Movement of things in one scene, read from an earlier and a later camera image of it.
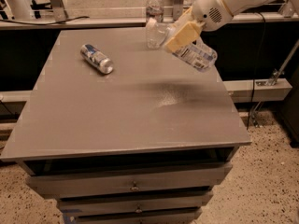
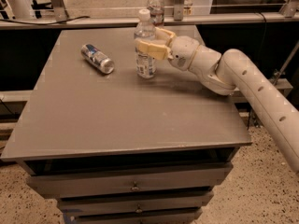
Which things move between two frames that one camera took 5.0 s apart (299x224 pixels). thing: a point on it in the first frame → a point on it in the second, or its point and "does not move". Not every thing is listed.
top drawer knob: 135,187 does not move
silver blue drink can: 96,59 does not move
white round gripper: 207,10 → 183,52
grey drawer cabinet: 146,144 does not move
